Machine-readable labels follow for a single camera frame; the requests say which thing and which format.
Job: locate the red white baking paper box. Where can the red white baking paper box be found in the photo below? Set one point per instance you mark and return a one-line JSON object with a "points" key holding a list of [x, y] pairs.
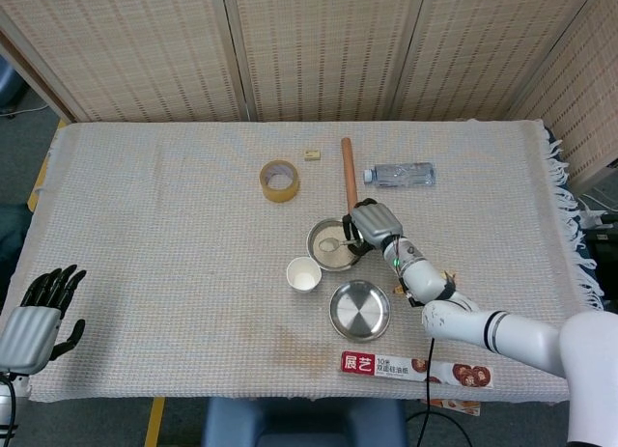
{"points": [[386, 366]]}

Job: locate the wooden rolling pin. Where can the wooden rolling pin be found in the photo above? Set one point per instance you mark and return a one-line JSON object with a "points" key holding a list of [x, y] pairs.
{"points": [[350, 176]]}

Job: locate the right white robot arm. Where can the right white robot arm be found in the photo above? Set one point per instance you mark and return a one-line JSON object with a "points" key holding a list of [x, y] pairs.
{"points": [[521, 333]]}

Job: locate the white paper cup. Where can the white paper cup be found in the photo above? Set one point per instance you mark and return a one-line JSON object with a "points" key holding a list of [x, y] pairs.
{"points": [[303, 275]]}

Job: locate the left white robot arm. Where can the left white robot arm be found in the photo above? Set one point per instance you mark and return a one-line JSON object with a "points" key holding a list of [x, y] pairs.
{"points": [[4, 403]]}

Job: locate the steel bowl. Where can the steel bowl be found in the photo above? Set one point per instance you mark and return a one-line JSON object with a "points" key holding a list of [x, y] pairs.
{"points": [[311, 246]]}

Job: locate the small wooden block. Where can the small wooden block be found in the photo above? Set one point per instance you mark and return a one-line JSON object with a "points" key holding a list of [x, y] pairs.
{"points": [[312, 154]]}

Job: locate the dark blue fabric seat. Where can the dark blue fabric seat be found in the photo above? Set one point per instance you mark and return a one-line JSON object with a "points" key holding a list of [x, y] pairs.
{"points": [[9, 234]]}

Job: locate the white power strip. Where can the white power strip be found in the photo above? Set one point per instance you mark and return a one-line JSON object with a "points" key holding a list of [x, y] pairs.
{"points": [[601, 220]]}

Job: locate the metal spoon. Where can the metal spoon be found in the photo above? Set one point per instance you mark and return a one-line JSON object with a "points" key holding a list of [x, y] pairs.
{"points": [[328, 244]]}

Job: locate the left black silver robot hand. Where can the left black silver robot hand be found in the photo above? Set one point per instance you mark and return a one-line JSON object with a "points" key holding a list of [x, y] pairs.
{"points": [[26, 338]]}

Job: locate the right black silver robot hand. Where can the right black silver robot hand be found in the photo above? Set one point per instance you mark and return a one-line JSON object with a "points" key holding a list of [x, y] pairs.
{"points": [[379, 225]]}

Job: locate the steel dish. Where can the steel dish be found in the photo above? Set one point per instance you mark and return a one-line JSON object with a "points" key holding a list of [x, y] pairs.
{"points": [[359, 312]]}

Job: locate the woven bamboo screen panel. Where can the woven bamboo screen panel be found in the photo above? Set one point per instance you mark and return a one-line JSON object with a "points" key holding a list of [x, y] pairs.
{"points": [[323, 46], [483, 46], [589, 104], [120, 51]]}

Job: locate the clear plastic water bottle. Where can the clear plastic water bottle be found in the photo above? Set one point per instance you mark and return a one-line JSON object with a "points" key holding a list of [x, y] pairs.
{"points": [[405, 175]]}

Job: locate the blue grey office chair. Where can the blue grey office chair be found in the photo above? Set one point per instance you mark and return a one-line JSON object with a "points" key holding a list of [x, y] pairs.
{"points": [[7, 85]]}

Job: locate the yellow packing tape roll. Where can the yellow packing tape roll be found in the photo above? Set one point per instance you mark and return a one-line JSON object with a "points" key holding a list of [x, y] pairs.
{"points": [[280, 196]]}

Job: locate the black box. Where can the black box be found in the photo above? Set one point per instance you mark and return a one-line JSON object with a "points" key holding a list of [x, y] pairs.
{"points": [[606, 254]]}

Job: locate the yellow rubber chicken toy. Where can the yellow rubber chicken toy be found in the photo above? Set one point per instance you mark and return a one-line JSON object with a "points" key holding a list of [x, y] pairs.
{"points": [[399, 289]]}

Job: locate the blue padded seat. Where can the blue padded seat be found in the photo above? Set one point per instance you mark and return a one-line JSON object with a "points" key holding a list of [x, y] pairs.
{"points": [[299, 423]]}

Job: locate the white woven fringed tablecloth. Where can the white woven fringed tablecloth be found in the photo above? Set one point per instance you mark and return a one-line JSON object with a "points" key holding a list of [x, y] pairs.
{"points": [[145, 249]]}

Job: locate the orange printed paper package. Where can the orange printed paper package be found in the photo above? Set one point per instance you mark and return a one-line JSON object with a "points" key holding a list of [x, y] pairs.
{"points": [[458, 406]]}

